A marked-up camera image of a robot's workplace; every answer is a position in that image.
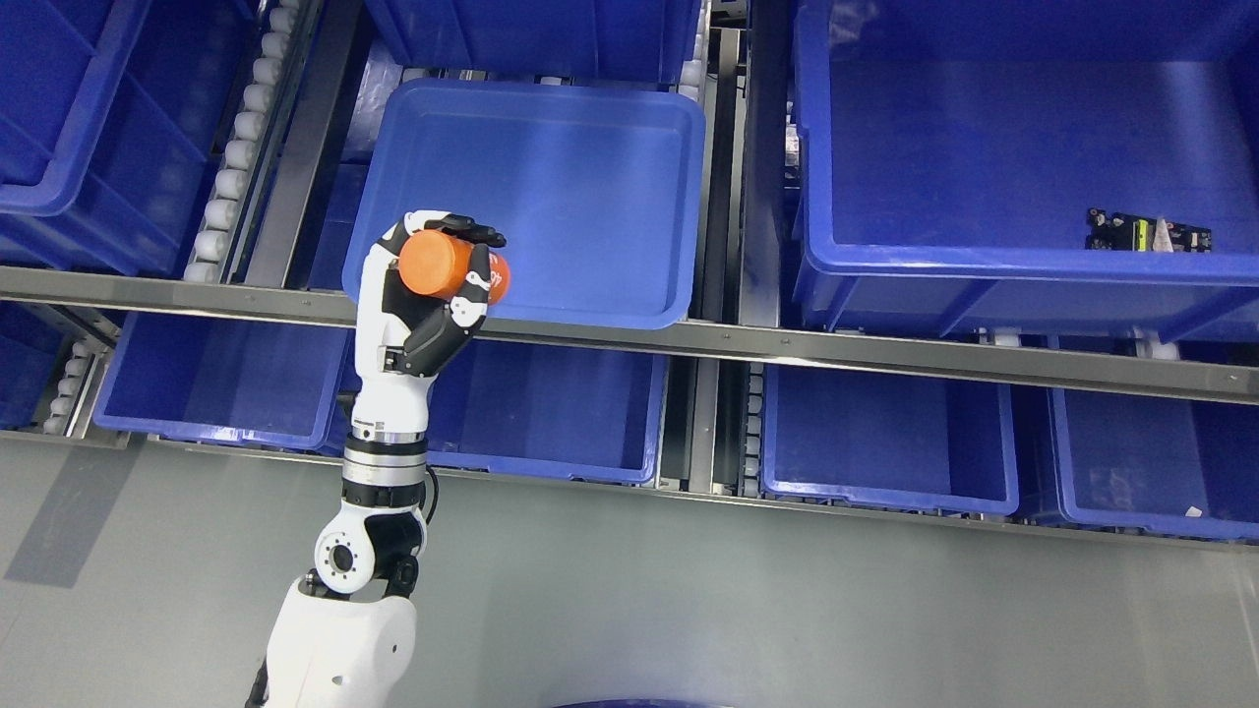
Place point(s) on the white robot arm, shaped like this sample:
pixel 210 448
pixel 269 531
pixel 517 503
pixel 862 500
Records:
pixel 345 632

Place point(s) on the orange cylindrical capacitor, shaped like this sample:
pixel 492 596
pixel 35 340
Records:
pixel 432 263

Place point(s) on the steel shelf front rail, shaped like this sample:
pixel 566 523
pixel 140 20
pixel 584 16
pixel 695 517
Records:
pixel 942 359

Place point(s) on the blue bin top centre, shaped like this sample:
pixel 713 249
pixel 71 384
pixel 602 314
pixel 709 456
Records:
pixel 645 42

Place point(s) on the lower blue bin far right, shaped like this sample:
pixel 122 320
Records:
pixel 1178 467

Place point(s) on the black circuit board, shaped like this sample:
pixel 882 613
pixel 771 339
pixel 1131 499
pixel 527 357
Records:
pixel 1133 233

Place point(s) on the lower blue bin far left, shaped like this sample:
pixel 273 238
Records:
pixel 230 382

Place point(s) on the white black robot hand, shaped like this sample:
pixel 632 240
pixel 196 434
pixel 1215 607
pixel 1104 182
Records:
pixel 404 340

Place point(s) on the lower blue bin centre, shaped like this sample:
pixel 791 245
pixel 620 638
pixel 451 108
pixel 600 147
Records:
pixel 550 412

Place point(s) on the large blue bin right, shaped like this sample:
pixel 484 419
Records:
pixel 951 150

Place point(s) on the large blue bin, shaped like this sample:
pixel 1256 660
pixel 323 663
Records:
pixel 109 116
pixel 951 150

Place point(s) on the shallow blue plastic tray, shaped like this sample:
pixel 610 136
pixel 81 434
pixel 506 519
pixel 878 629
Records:
pixel 596 189

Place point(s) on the large blue bin left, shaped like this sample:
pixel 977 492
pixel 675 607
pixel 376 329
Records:
pixel 109 116

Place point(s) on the white roller track left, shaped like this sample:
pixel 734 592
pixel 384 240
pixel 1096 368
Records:
pixel 230 212

